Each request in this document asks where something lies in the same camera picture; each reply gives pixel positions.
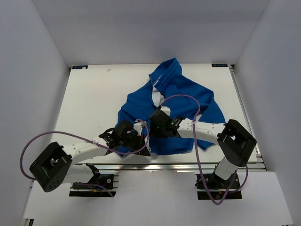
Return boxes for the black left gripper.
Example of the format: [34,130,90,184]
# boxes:
[119,133,150,156]

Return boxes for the blue zip jacket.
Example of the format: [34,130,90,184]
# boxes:
[116,57,228,159]

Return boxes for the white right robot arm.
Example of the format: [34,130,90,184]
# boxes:
[150,107,257,190]

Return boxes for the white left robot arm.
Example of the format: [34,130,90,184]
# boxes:
[30,120,151,193]

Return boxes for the right corner label sticker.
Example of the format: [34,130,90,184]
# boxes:
[211,63,228,67]

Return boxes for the corner label sticker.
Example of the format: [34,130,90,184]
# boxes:
[211,63,228,67]
[71,65,88,70]

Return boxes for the left corner label sticker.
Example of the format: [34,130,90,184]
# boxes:
[71,65,88,70]

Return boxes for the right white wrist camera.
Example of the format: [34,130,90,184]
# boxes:
[161,106,171,116]

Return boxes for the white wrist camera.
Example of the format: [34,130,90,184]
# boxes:
[134,120,147,135]
[161,106,171,116]

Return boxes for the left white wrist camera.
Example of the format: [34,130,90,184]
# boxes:
[134,120,147,135]

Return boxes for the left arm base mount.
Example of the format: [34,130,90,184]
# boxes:
[69,173,119,198]

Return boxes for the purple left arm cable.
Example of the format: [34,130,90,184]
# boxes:
[19,119,150,197]

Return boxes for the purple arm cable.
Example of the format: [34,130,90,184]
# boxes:
[19,119,150,197]
[159,94,249,206]

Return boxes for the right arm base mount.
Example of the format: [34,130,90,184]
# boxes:
[195,173,242,201]

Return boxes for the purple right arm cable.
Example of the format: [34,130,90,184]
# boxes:
[159,94,249,206]

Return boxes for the aluminium front rail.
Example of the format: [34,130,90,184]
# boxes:
[95,163,266,170]

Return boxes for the aluminium rail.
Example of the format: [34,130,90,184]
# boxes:
[229,65,268,171]
[95,163,266,170]

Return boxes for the aluminium right side rail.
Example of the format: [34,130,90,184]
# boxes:
[229,65,268,171]

